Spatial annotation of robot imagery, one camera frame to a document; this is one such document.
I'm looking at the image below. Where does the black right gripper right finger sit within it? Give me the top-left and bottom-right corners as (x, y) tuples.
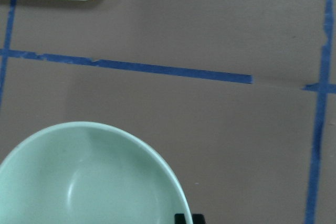
(192, 214), (205, 224)

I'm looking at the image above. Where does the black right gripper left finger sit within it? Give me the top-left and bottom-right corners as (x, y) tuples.
(174, 213), (187, 224)

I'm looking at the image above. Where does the green bowl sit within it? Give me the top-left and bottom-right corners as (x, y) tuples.
(1, 122), (193, 223)

